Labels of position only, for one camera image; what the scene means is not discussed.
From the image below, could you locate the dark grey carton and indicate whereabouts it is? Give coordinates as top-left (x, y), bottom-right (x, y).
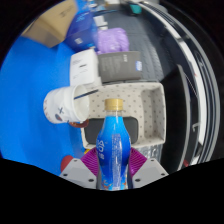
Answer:
top-left (97, 50), bottom-right (144, 84)

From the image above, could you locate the white carton box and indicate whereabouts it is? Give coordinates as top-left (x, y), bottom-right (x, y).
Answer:
top-left (69, 48), bottom-right (103, 88)

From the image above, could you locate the teal plastic bin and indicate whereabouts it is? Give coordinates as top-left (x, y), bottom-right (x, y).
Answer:
top-left (128, 3), bottom-right (143, 15)

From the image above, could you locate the blue carton box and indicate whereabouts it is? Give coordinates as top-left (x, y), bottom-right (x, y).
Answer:
top-left (64, 6), bottom-right (100, 53)

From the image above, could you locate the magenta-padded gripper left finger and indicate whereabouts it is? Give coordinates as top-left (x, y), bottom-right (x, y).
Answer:
top-left (59, 147), bottom-right (100, 190)

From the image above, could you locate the blue drink bottle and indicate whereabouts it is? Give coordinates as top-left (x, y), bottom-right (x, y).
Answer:
top-left (95, 98), bottom-right (132, 192)

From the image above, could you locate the brown cardboard box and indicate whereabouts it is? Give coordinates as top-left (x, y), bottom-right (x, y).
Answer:
top-left (21, 0), bottom-right (79, 49)

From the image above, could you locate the white dotted storage bin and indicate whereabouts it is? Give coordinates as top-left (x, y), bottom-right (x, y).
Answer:
top-left (80, 81), bottom-right (167, 149)

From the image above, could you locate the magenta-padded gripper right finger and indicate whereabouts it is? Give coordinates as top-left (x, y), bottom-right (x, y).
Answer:
top-left (126, 147), bottom-right (169, 190)

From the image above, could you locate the purple plastic bag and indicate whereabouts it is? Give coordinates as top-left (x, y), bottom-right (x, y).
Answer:
top-left (96, 27), bottom-right (130, 55)

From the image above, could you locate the black wall shelf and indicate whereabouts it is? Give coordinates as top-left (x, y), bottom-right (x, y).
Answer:
top-left (156, 64), bottom-right (205, 171)

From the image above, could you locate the black rectangular case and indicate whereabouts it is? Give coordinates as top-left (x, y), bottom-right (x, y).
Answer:
top-left (84, 116), bottom-right (140, 145)

